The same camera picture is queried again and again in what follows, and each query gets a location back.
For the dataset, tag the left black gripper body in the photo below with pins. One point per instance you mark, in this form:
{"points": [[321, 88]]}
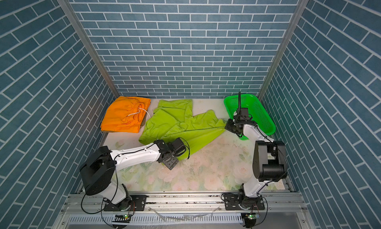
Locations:
{"points": [[173, 162]]}

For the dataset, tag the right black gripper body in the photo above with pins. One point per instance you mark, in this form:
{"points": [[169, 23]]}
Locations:
{"points": [[232, 125]]}

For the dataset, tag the green perforated plastic basket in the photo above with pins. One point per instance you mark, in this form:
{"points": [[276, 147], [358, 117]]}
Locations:
{"points": [[256, 110]]}

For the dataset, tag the light green garment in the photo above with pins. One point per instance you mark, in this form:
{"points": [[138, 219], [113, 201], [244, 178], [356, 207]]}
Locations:
{"points": [[174, 119]]}

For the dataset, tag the orange shorts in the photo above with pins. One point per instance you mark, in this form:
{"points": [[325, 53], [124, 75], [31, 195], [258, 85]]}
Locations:
{"points": [[125, 114]]}

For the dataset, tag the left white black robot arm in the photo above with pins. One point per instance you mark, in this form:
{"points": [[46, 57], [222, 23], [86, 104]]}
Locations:
{"points": [[99, 171]]}

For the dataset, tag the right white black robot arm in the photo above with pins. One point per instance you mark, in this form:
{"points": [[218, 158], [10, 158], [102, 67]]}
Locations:
{"points": [[269, 161]]}

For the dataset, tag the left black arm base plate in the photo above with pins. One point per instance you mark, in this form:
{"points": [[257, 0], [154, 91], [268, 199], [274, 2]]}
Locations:
{"points": [[131, 203]]}

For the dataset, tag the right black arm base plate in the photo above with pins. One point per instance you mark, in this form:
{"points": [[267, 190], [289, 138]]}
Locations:
{"points": [[244, 202]]}

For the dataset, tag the aluminium front rail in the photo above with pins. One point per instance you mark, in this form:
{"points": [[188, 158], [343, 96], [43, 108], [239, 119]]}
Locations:
{"points": [[206, 202]]}

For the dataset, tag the right aluminium corner post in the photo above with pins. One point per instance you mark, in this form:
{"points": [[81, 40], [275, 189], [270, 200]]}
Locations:
{"points": [[283, 45]]}

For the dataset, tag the aluminium corner post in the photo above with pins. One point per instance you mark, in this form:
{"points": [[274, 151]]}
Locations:
{"points": [[283, 45], [80, 31]]}

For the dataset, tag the left aluminium corner post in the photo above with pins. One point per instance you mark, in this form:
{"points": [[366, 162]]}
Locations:
{"points": [[80, 31]]}

